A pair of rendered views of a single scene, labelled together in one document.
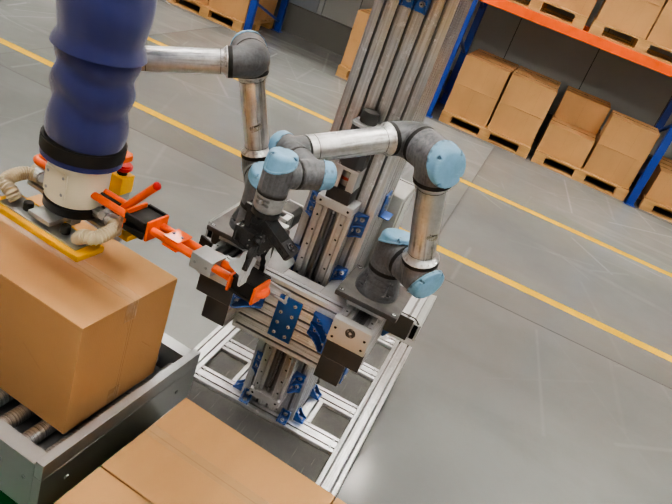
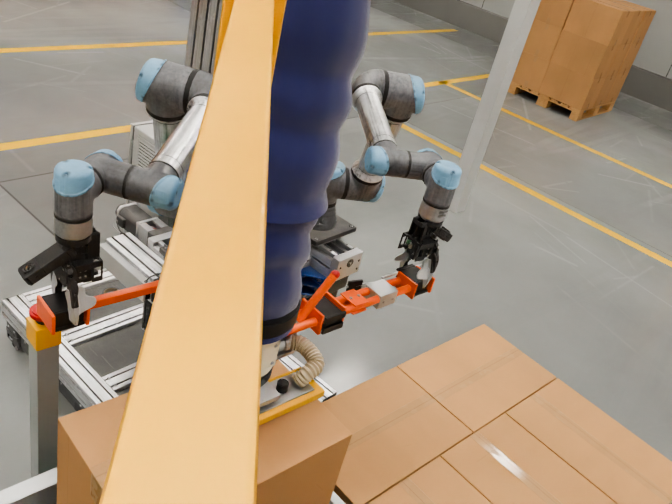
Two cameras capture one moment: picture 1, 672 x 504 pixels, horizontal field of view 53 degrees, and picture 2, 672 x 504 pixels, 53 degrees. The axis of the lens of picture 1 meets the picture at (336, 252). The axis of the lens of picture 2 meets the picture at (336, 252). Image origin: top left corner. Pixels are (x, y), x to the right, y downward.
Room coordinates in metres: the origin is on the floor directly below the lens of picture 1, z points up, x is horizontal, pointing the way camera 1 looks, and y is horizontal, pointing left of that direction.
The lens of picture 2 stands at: (1.03, 1.78, 2.21)
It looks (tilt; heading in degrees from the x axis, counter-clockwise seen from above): 31 degrees down; 293
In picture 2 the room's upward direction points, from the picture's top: 15 degrees clockwise
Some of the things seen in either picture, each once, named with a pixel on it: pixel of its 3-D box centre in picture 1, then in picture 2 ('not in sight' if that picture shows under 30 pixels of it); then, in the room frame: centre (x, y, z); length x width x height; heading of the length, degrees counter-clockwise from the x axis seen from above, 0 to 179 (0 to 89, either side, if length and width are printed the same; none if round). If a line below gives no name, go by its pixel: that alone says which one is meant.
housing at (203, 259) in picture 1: (207, 261); (380, 293); (1.51, 0.31, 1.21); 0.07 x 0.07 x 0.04; 72
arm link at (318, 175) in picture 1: (309, 171); (424, 166); (1.55, 0.13, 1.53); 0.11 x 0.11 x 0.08; 42
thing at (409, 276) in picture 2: (248, 284); (414, 282); (1.46, 0.18, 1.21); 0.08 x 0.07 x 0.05; 72
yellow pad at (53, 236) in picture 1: (46, 221); (257, 400); (1.56, 0.78, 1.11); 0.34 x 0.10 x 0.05; 72
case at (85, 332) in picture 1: (50, 305); (202, 479); (1.66, 0.78, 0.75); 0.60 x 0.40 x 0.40; 73
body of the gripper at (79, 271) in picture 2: not in sight; (76, 255); (1.98, 0.93, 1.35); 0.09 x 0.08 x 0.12; 73
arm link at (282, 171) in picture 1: (279, 173); (442, 183); (1.47, 0.19, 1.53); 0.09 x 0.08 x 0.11; 132
